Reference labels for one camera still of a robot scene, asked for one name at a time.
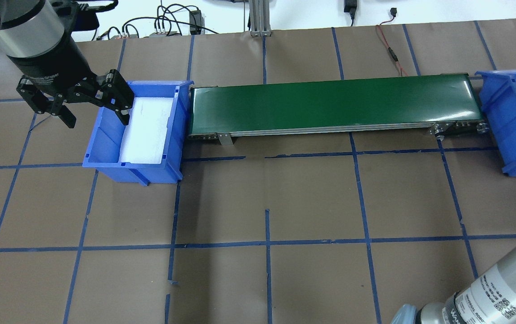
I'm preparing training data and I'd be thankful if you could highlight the green conveyor belt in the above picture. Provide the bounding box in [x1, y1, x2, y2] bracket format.
[188, 74, 489, 144]

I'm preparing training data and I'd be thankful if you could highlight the aluminium frame post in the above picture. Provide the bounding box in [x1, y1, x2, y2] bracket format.
[249, 0, 272, 37]

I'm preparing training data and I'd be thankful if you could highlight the blue bin with foam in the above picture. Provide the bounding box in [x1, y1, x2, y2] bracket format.
[82, 80, 194, 186]

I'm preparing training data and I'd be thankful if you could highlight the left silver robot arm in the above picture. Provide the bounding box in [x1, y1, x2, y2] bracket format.
[0, 0, 135, 128]

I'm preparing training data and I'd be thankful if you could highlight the blue bin at right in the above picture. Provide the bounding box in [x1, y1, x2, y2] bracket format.
[475, 70, 516, 177]

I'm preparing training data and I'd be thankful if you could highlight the black power adapter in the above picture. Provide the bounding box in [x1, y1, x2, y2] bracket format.
[188, 9, 204, 35]

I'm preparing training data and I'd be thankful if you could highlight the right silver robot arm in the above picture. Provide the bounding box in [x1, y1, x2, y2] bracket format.
[393, 70, 516, 324]

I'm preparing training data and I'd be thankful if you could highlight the white foam pad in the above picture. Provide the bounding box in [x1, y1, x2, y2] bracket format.
[119, 98, 173, 164]

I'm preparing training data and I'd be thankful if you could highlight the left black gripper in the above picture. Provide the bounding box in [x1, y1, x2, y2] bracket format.
[16, 69, 135, 129]

